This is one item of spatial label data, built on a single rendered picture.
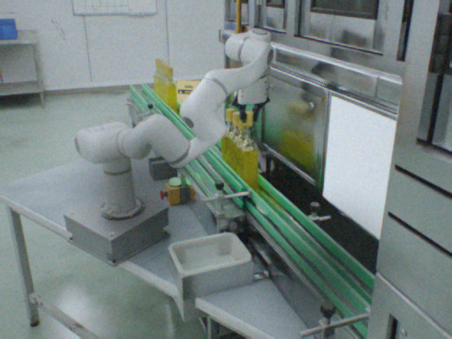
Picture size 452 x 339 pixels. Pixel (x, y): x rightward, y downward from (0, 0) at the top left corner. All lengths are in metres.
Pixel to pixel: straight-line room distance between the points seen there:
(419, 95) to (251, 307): 0.94
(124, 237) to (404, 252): 1.09
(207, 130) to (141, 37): 6.21
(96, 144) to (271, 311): 0.68
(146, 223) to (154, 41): 6.00
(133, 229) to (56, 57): 5.90
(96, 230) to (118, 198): 0.13
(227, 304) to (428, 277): 0.86
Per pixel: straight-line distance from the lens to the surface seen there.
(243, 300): 1.40
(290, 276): 1.33
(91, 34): 7.32
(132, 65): 7.45
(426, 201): 0.57
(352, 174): 1.30
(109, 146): 1.39
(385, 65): 1.21
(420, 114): 0.56
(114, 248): 1.54
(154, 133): 1.25
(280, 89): 1.63
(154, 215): 1.62
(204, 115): 1.23
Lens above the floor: 1.61
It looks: 22 degrees down
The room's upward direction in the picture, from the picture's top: straight up
